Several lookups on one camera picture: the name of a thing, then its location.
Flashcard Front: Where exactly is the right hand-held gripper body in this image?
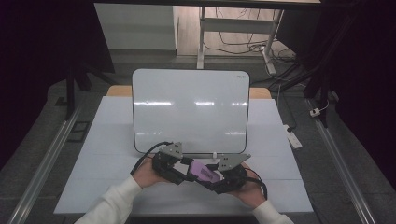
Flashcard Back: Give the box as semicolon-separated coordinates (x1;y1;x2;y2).
214;153;252;195

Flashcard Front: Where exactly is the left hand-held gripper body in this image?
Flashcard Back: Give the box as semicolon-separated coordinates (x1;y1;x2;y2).
151;141;190;186

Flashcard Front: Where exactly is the purple whiteboard eraser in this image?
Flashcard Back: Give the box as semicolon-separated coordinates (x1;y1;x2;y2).
189;160;224;183

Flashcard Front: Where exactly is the person's left hand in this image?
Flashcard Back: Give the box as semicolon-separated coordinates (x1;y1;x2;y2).
132;158;167;189

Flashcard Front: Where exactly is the person's right hand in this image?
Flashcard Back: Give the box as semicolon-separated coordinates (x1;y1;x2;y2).
228;161;267;209

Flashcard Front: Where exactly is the white whiteboard with black rim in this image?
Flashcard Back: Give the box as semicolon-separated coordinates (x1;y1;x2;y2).
132;68;251;155

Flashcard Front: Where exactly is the wooden table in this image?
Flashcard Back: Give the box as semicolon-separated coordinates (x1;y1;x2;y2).
106;85;273;100

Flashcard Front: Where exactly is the black tripod stand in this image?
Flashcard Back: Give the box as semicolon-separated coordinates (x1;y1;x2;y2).
63;60;117;121

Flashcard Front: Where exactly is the white cabinet panel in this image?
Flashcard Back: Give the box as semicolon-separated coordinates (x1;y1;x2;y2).
93;3;179;51

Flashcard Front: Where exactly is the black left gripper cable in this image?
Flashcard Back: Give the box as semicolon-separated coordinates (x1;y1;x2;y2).
130;141;173;175

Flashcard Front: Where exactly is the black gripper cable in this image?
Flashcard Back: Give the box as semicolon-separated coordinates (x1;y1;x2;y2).
244;167;269;201
130;141;173;175

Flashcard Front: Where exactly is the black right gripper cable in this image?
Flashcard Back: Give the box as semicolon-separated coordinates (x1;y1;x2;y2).
244;167;269;201

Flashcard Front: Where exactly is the black floor outlet frame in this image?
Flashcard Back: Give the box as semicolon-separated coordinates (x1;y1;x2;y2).
66;120;92;144

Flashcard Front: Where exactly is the aluminium floor rail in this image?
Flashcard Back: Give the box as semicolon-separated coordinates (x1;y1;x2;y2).
7;105;84;224
306;98;378;224

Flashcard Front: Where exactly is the tangle of black floor cables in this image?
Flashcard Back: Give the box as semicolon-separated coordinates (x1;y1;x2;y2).
203;7;297;64

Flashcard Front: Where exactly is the white metal desk frame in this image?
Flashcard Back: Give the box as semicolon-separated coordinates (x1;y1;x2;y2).
195;6;285;76

